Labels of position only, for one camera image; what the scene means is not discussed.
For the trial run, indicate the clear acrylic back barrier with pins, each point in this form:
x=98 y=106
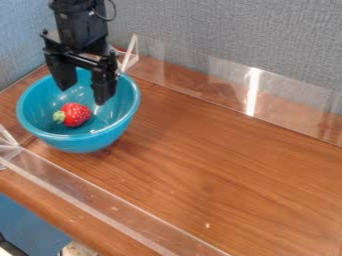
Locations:
x=295 y=105

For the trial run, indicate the clear acrylic front barrier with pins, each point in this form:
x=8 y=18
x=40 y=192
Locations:
x=147 y=229

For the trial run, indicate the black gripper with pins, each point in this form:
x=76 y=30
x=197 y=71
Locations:
x=78 y=44

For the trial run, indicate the clear acrylic barrier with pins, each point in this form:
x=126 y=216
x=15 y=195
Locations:
x=147 y=229
x=295 y=105

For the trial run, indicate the blue bowl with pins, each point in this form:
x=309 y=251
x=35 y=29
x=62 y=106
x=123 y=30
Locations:
x=43 y=99

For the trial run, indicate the clear acrylic corner bracket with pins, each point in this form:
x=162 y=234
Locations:
x=127 y=57

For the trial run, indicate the red toy strawberry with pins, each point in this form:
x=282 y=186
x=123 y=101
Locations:
x=72 y=115

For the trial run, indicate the clear acrylic left bracket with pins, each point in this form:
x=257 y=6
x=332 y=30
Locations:
x=10 y=146

